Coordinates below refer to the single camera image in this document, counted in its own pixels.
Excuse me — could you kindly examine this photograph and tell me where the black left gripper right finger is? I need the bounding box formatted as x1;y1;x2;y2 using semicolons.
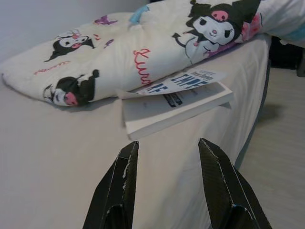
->
198;137;272;229

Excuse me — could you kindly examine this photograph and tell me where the mattress with cream sheet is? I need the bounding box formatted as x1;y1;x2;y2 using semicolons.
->
0;33;272;229

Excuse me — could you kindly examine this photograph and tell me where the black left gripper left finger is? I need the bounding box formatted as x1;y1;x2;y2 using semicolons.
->
85;141;140;229

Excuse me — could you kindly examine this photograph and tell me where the cream Kuromi print blanket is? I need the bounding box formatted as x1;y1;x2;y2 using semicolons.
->
0;0;305;107

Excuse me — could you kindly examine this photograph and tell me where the white book blue lettered cover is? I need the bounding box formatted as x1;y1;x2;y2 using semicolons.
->
116;69;234;141

